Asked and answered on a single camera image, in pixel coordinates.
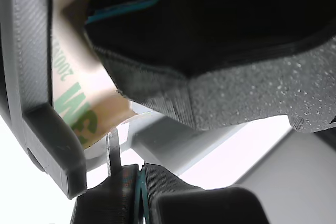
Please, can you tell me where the tan 3M tape liner strip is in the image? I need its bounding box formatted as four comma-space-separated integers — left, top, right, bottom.
51, 0, 137, 150

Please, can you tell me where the gray fixture with dark legs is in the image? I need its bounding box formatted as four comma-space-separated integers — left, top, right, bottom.
0, 0, 253, 200

